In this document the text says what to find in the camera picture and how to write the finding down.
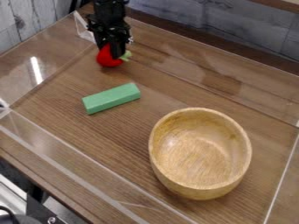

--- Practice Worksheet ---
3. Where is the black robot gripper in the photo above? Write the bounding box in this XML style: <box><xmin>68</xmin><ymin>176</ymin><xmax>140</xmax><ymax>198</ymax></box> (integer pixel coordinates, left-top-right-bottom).
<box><xmin>87</xmin><ymin>14</ymin><xmax>131</xmax><ymax>59</ymax></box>

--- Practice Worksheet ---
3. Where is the red plush fruit green leaf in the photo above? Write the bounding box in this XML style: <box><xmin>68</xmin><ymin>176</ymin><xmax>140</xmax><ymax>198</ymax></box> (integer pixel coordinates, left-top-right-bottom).
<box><xmin>96</xmin><ymin>44</ymin><xmax>132</xmax><ymax>67</ymax></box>

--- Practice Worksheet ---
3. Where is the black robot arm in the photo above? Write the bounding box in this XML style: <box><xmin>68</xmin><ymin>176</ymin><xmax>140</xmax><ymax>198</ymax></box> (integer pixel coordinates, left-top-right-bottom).
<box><xmin>87</xmin><ymin>0</ymin><xmax>132</xmax><ymax>60</ymax></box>

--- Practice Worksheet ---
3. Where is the green rectangular block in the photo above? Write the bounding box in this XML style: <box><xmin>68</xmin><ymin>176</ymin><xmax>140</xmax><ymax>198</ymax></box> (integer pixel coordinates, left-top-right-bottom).
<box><xmin>82</xmin><ymin>83</ymin><xmax>142</xmax><ymax>115</ymax></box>

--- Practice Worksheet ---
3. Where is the wooden bowl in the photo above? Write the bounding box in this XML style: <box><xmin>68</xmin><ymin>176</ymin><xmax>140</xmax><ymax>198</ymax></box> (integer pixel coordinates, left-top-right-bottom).
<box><xmin>148</xmin><ymin>108</ymin><xmax>252</xmax><ymax>200</ymax></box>

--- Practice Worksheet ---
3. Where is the clear acrylic tray enclosure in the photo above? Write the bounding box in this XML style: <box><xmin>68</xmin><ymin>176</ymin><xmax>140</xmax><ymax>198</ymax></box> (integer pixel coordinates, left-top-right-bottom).
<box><xmin>0</xmin><ymin>17</ymin><xmax>299</xmax><ymax>224</ymax></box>

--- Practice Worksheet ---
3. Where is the black metal bracket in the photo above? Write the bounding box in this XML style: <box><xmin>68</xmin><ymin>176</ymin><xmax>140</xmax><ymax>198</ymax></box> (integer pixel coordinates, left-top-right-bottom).
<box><xmin>25</xmin><ymin>195</ymin><xmax>68</xmax><ymax>224</ymax></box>

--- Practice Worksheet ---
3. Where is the black cable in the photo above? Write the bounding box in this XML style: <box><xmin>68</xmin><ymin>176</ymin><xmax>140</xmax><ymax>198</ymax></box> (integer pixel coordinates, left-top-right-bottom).
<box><xmin>0</xmin><ymin>205</ymin><xmax>21</xmax><ymax>224</ymax></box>

